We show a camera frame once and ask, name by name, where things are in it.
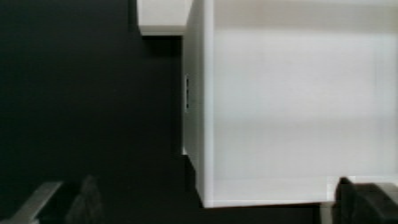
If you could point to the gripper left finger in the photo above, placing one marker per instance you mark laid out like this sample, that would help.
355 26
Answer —
65 203

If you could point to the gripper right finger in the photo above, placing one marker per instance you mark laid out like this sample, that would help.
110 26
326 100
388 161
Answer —
367 203

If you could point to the white drawer cabinet box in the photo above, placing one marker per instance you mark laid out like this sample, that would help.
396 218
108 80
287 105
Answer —
291 94

